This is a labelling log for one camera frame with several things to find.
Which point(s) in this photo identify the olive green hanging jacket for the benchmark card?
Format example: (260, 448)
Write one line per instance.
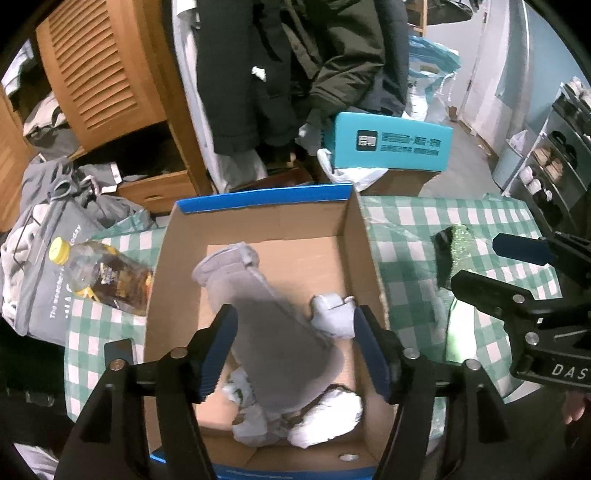
(341, 60)

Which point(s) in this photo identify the white hanging shirt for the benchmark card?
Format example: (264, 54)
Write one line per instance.
(21, 69)

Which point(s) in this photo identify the grey hoodie pile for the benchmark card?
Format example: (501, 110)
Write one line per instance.
(46, 177)

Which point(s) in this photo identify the white plastic bag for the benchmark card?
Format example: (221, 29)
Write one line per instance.
(351, 177)

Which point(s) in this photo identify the small grey sock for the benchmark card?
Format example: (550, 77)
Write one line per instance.
(330, 318)

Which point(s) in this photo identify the white hanging garment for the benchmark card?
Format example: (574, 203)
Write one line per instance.
(194, 92)

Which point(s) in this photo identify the brown cardboard box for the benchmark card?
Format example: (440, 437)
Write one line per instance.
(406, 182)

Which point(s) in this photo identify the teal printed box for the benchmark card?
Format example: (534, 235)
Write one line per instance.
(392, 143)

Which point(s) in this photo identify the wooden wardrobe drawer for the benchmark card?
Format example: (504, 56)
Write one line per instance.
(157, 191)

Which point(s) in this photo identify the dark navy hanging coat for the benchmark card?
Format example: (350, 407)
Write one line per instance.
(392, 69)

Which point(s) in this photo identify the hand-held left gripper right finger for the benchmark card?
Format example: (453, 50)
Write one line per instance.
(374, 355)

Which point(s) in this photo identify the grey clothes in wardrobe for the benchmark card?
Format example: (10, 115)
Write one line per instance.
(48, 129)

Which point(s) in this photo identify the grey tote bag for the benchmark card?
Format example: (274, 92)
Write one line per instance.
(46, 300)

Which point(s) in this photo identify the blue-rimmed cardboard box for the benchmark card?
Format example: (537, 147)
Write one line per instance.
(286, 226)

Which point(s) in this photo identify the yellow-capped plastic bottle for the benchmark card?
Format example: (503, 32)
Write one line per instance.
(106, 277)

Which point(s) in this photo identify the light blue bin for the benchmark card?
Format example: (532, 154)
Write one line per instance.
(508, 164)

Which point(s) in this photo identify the large blue-white plastic bag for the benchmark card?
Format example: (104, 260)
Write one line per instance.
(431, 78)

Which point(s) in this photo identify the small white bag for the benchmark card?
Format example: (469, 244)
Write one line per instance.
(517, 141)

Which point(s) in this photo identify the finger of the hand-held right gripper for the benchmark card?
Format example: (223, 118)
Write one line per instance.
(521, 249)
(485, 290)

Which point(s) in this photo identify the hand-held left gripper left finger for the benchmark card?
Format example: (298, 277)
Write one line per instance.
(217, 350)

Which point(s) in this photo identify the green checked tablecloth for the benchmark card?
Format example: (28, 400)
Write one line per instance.
(406, 277)

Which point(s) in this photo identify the white blue striped sock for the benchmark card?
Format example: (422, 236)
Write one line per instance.
(328, 420)

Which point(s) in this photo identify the black hanging coat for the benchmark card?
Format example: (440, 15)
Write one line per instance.
(240, 92)

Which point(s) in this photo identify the grey shoe rack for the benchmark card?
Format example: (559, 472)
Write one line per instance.
(554, 152)

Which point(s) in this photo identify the wooden wardrobe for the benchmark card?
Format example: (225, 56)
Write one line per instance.
(157, 157)

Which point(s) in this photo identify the person's right hand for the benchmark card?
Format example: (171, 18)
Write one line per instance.
(575, 404)

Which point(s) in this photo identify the grey hanging bag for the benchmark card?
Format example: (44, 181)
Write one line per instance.
(450, 11)

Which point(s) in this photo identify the wooden shelf rack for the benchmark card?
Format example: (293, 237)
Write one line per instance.
(418, 16)

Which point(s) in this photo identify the white door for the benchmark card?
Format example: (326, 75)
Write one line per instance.
(494, 60)

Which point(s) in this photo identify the group of assorted shoes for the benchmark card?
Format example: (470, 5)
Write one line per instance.
(551, 161)

